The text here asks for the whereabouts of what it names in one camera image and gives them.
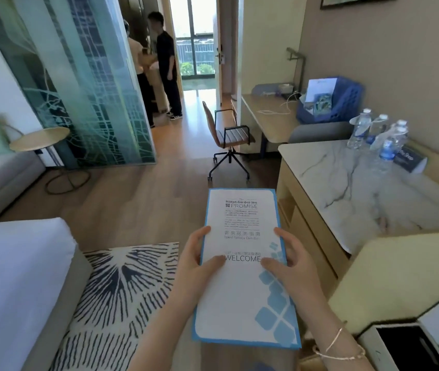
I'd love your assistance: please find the thin gold bracelet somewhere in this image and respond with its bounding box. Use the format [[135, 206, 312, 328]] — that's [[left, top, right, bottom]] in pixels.
[[312, 343, 366, 361], [323, 321, 348, 354]]

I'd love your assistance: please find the person's right hand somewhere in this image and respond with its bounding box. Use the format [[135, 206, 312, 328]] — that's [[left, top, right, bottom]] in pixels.
[[260, 227, 327, 318]]

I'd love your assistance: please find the light wooden desk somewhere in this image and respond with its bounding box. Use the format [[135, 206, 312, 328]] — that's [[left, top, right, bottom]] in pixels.
[[240, 92, 302, 156]]

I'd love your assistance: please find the white blue-edged welcome booklet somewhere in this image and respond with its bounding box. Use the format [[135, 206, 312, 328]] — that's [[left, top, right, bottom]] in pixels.
[[192, 188, 302, 350]]

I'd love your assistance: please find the white cable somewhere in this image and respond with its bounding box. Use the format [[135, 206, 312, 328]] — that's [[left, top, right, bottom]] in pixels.
[[257, 90, 306, 115]]

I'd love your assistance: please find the patterned frosted glass partition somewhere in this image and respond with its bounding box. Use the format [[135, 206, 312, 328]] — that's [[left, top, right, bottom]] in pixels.
[[0, 0, 157, 169]]

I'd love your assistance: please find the person's right forearm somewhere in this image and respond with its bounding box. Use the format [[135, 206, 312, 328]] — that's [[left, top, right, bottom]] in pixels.
[[299, 301, 376, 371]]

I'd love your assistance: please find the person's left forearm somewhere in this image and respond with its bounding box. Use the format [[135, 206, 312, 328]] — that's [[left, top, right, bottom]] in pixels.
[[127, 295, 199, 371]]

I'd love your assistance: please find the cream wooden cabinet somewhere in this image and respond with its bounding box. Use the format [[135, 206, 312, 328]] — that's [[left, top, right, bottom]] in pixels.
[[327, 227, 439, 371]]

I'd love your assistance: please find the metal desk lamp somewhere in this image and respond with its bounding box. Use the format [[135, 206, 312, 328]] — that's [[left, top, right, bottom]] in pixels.
[[286, 47, 307, 94]]

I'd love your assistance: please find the black tray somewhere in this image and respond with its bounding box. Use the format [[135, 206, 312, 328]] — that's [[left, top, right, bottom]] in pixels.
[[372, 322, 439, 371]]

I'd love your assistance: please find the clear plastic water bottle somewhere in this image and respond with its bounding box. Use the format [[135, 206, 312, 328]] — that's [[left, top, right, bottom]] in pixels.
[[366, 114, 390, 147], [347, 108, 372, 150], [378, 127, 408, 173], [389, 120, 409, 141]]

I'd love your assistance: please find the blue plastic crate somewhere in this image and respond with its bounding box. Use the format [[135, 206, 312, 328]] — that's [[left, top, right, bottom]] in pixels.
[[296, 76, 364, 125]]

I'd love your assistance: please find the marble-topped wooden cabinet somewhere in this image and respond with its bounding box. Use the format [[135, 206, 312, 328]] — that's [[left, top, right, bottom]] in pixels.
[[276, 139, 439, 290]]

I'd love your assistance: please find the white paper sheet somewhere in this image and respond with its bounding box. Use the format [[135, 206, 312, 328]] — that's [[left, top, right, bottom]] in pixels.
[[305, 79, 336, 104]]

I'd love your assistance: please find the framed wall picture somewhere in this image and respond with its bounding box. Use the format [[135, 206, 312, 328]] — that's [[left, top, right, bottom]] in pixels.
[[320, 0, 401, 10]]

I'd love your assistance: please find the person's left hand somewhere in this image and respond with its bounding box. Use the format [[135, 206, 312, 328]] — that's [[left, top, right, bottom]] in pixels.
[[171, 226, 226, 306]]

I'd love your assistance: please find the grey upholstered stool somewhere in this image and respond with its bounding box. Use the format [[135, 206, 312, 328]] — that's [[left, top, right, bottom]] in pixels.
[[288, 121, 355, 144]]

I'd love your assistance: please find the white door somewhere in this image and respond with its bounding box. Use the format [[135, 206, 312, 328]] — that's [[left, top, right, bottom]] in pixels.
[[216, 0, 244, 102]]

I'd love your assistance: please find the white bed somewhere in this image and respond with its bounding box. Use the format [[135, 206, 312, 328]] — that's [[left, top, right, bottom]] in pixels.
[[0, 218, 93, 371]]

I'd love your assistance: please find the dark blue sign card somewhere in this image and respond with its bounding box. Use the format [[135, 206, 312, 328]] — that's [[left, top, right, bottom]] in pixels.
[[392, 148, 428, 174]]

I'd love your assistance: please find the brown swivel office chair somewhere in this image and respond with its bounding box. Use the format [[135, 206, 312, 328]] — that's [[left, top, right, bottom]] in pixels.
[[202, 100, 256, 181]]

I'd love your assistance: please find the round wooden side table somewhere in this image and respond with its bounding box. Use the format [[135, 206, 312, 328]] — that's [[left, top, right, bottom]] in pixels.
[[4, 123, 91, 195]]

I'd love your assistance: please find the window with dark frame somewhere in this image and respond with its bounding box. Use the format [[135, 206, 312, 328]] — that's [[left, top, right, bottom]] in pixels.
[[175, 0, 217, 78]]

